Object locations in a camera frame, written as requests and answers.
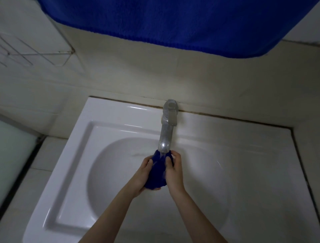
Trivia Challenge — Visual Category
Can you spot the wire wall rack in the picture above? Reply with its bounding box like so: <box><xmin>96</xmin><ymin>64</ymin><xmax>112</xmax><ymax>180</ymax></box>
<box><xmin>0</xmin><ymin>31</ymin><xmax>75</xmax><ymax>68</ymax></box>

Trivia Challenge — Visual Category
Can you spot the person's right hand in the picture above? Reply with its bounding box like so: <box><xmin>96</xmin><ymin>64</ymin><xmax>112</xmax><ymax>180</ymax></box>
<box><xmin>164</xmin><ymin>150</ymin><xmax>186</xmax><ymax>198</ymax></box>

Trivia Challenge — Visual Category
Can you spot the person's left hand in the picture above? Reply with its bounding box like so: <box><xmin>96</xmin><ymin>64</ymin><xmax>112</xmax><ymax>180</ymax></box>
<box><xmin>129</xmin><ymin>155</ymin><xmax>161</xmax><ymax>198</ymax></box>

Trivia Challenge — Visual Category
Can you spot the person's right forearm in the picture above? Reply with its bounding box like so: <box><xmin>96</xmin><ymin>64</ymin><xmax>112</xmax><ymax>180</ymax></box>
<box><xmin>169</xmin><ymin>189</ymin><xmax>228</xmax><ymax>243</ymax></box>

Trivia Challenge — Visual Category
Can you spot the small blue wet cloth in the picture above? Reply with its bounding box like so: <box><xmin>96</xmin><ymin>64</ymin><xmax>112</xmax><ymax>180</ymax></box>
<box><xmin>144</xmin><ymin>149</ymin><xmax>175</xmax><ymax>190</ymax></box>

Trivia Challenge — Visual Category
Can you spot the person's left forearm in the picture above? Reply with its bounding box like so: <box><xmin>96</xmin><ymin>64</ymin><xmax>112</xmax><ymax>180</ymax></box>
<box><xmin>78</xmin><ymin>185</ymin><xmax>140</xmax><ymax>243</ymax></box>

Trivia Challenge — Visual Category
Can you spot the metal sink faucet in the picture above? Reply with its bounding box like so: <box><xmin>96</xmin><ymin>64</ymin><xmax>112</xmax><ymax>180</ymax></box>
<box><xmin>158</xmin><ymin>99</ymin><xmax>179</xmax><ymax>154</ymax></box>

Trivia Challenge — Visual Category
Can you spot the frosted glass door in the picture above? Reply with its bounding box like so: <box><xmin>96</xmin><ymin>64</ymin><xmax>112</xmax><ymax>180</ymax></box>
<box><xmin>0</xmin><ymin>120</ymin><xmax>42</xmax><ymax>208</ymax></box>

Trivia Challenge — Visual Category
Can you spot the large blue hanging towel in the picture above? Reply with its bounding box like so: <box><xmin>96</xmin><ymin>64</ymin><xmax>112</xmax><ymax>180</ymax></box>
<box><xmin>37</xmin><ymin>0</ymin><xmax>320</xmax><ymax>59</ymax></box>

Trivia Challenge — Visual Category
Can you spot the white ceramic sink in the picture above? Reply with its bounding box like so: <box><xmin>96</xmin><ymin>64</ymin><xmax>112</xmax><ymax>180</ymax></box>
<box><xmin>22</xmin><ymin>96</ymin><xmax>320</xmax><ymax>243</ymax></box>

